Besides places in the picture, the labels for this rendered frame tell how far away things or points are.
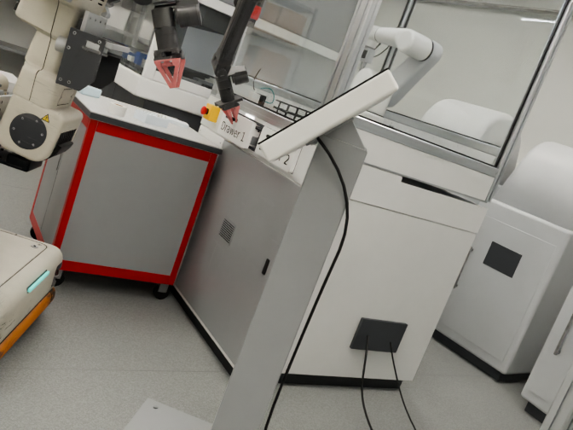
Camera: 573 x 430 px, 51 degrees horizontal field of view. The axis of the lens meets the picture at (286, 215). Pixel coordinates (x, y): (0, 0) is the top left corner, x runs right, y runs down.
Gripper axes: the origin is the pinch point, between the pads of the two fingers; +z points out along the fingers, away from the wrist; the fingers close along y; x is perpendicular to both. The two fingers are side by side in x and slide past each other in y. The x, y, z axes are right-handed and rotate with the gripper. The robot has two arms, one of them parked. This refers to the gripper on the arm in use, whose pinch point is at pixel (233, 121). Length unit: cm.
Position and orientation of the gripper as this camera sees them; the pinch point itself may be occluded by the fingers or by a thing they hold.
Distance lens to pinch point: 251.2
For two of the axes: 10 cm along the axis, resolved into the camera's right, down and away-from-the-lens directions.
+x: -4.7, -3.5, 8.1
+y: 8.6, -3.8, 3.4
